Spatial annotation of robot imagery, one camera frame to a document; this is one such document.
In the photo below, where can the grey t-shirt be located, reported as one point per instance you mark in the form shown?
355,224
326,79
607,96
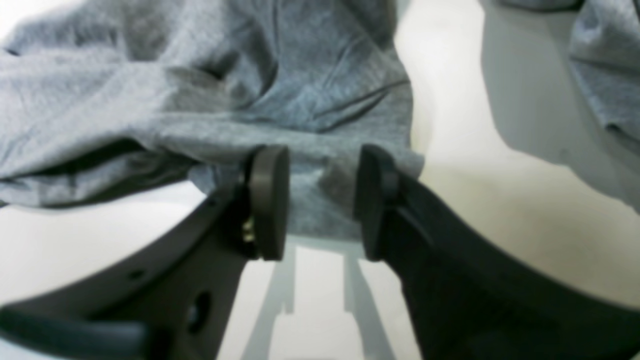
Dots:
103,98

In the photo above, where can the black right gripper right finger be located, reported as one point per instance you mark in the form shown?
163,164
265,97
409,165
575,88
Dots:
468,299

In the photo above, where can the grey clothes pile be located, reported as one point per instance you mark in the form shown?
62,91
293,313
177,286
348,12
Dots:
604,52

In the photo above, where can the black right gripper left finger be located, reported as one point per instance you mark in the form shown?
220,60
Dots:
172,299

